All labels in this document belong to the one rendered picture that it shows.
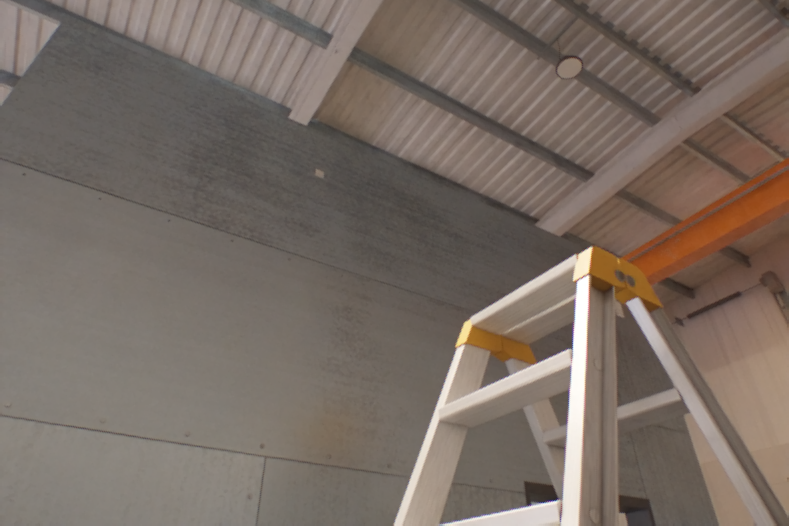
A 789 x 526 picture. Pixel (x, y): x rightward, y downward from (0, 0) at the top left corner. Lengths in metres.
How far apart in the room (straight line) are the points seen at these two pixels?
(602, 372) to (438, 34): 6.92
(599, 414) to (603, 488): 0.11
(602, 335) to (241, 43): 7.22
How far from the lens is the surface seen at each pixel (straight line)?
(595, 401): 0.80
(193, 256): 1.44
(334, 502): 1.37
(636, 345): 2.52
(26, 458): 1.24
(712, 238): 9.44
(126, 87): 1.75
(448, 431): 1.01
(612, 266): 1.00
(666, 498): 2.27
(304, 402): 1.38
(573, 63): 7.11
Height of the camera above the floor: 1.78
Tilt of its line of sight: 38 degrees up
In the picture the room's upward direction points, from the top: straight up
